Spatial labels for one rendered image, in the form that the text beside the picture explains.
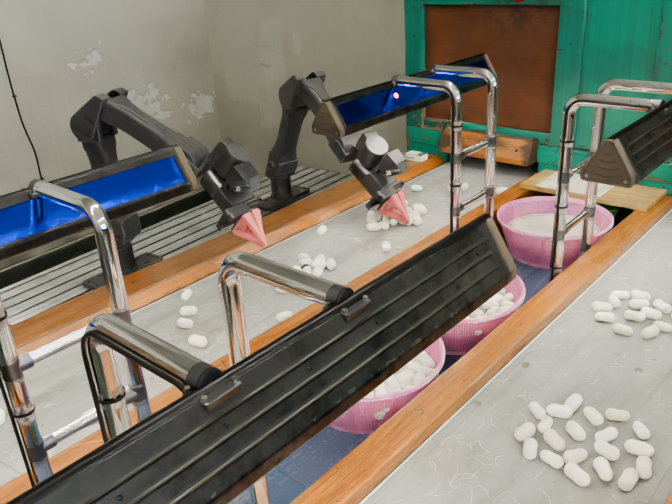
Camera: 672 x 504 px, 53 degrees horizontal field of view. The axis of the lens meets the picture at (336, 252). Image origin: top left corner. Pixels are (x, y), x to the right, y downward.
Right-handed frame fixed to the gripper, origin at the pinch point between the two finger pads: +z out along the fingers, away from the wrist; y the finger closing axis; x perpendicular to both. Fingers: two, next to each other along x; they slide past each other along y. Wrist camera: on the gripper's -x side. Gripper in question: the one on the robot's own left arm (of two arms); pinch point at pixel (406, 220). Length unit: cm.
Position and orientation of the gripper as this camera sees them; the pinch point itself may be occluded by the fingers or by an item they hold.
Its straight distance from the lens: 167.4
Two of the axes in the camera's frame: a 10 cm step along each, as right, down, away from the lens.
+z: 6.1, 7.7, -1.9
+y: 6.5, -3.5, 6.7
